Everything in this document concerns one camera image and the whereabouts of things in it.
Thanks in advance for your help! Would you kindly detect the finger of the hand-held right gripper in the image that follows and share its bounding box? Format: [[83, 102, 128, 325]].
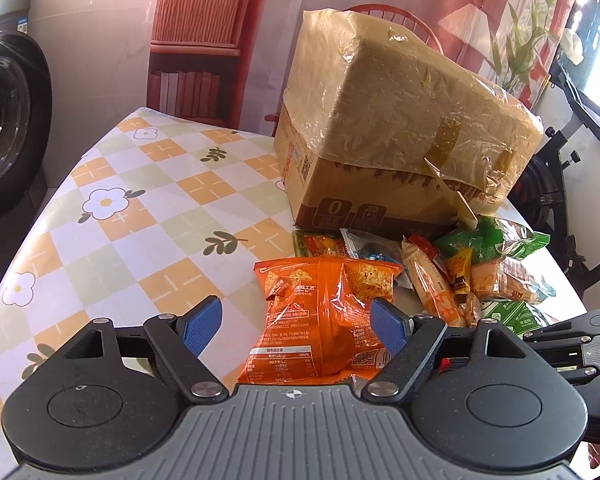
[[570, 366, 600, 386], [524, 327, 588, 348]]

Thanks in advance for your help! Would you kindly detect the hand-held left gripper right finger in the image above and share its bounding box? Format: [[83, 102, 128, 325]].
[[361, 297, 528, 403]]

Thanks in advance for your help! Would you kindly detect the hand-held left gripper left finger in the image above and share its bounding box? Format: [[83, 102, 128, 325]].
[[62, 296, 229, 403]]

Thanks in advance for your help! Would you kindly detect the orange chip bag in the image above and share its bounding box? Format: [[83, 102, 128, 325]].
[[237, 255, 405, 386]]

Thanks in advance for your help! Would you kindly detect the clear dark cookie packet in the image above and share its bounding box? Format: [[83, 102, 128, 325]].
[[340, 228, 413, 291]]

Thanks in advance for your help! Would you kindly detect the green and white packet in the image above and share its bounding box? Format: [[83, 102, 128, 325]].
[[480, 300, 561, 333]]

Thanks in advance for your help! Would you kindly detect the long orange snack packet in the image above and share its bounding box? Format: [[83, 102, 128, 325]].
[[401, 236, 468, 328]]

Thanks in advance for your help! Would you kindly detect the clear orange bread packet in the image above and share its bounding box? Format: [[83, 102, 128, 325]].
[[470, 257, 556, 306]]

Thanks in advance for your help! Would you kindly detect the small yellow snack packet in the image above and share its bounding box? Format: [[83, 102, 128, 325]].
[[445, 252, 473, 295]]

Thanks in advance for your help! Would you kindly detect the yellow-green snack packet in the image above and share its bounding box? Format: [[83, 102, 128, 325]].
[[291, 230, 348, 261]]

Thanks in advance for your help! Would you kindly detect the green snack bag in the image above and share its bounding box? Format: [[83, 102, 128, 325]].
[[434, 215, 551, 265]]

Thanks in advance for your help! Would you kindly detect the black exercise bike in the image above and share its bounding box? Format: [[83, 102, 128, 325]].
[[522, 55, 600, 321]]

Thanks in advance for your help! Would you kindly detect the plastic-wrapped cardboard box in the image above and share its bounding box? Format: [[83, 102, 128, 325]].
[[272, 8, 544, 233]]

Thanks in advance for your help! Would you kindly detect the washing machine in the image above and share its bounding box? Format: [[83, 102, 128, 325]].
[[0, 0, 55, 222]]

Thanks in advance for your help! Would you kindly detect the printed wall backdrop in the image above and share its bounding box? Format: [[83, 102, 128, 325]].
[[147, 0, 588, 136]]

